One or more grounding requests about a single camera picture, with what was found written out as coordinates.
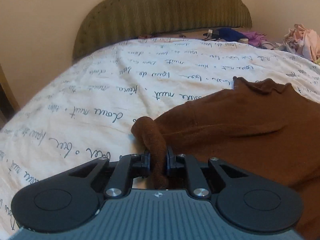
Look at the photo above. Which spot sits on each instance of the brown knit sweater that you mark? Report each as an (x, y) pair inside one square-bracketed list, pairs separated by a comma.
[(262, 127)]

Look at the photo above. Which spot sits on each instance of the dark blue garment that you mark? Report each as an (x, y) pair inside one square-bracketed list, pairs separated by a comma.
[(227, 34)]

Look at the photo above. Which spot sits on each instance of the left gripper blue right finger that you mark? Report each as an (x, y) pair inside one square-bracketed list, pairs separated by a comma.
[(173, 163)]

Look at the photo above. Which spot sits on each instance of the olive green padded headboard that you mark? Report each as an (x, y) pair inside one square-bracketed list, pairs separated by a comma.
[(113, 21)]

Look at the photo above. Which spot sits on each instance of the white script-print bedspread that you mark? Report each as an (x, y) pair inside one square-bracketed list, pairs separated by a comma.
[(88, 111)]

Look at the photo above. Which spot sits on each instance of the pink clothes pile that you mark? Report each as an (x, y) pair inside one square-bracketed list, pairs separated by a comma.
[(303, 42)]

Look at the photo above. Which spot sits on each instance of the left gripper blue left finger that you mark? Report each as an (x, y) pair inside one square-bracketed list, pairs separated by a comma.
[(141, 164)]

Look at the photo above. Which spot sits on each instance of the purple garment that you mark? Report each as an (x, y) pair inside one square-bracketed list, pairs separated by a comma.
[(255, 39)]

